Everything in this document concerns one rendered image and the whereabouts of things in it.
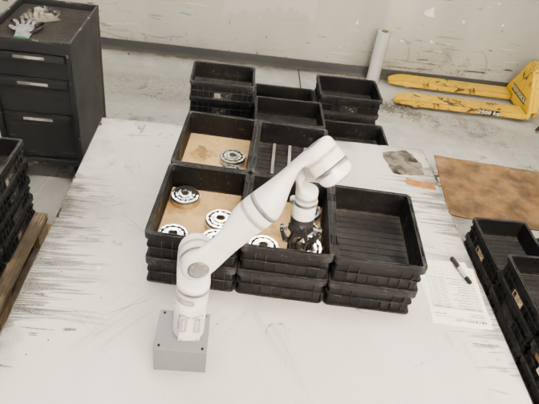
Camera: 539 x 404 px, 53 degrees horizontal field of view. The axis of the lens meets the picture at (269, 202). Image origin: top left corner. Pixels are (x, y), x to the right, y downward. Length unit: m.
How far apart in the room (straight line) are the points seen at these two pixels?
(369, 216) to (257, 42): 3.23
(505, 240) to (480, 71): 2.66
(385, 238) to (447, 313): 0.33
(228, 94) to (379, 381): 2.16
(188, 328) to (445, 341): 0.86
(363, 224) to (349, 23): 3.25
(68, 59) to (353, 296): 1.96
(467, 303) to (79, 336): 1.31
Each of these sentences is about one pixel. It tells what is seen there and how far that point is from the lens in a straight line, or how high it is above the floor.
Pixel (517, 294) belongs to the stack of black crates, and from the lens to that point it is 2.68.
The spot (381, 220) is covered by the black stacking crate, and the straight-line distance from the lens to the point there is 2.07.
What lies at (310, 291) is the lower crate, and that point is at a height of 0.76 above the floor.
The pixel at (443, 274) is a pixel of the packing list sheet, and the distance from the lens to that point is 2.14.
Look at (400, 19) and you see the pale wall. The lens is 5.14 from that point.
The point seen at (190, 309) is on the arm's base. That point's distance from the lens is 1.51.
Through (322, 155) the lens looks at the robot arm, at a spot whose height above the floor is 1.41.
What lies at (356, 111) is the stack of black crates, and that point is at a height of 0.50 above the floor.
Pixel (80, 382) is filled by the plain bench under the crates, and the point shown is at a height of 0.70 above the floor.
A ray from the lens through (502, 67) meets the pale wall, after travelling 5.63.
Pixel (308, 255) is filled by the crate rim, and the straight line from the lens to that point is 1.69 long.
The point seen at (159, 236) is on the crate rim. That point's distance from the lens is 1.71.
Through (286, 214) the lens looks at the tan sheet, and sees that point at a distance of 1.99.
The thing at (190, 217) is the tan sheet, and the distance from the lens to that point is 1.92.
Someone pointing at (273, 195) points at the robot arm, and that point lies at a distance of 1.29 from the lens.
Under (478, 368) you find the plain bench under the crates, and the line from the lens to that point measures 1.90.
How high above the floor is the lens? 2.07
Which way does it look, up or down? 38 degrees down
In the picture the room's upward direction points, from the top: 9 degrees clockwise
